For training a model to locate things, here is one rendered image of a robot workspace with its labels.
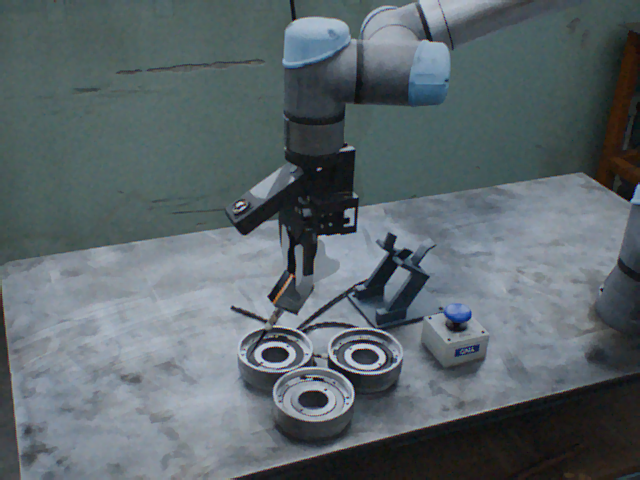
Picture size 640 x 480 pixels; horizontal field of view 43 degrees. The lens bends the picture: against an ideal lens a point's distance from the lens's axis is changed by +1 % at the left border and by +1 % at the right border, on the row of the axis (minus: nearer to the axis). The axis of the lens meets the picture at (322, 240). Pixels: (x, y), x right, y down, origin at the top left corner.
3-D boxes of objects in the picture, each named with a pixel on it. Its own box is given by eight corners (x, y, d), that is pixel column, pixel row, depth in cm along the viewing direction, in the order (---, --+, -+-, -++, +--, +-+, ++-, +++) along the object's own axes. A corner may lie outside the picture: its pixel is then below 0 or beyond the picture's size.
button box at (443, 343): (444, 369, 116) (447, 341, 114) (420, 341, 122) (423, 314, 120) (492, 357, 119) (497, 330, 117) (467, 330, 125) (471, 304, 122)
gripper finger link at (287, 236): (326, 280, 114) (332, 226, 108) (287, 289, 112) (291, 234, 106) (317, 267, 116) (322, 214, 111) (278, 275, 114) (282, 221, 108)
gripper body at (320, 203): (357, 238, 106) (363, 153, 100) (297, 250, 103) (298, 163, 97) (332, 212, 112) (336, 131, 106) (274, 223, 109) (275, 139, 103)
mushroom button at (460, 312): (449, 346, 117) (453, 318, 114) (436, 331, 120) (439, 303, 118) (473, 341, 118) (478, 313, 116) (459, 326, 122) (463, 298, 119)
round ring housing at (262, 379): (302, 401, 109) (303, 377, 107) (228, 388, 111) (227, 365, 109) (318, 354, 118) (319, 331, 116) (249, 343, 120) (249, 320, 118)
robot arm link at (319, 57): (358, 34, 90) (281, 31, 90) (353, 127, 95) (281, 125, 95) (355, 15, 97) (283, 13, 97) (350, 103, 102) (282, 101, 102)
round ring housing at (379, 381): (403, 355, 119) (406, 332, 117) (397, 402, 110) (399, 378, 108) (333, 345, 120) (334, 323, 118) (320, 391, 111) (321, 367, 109)
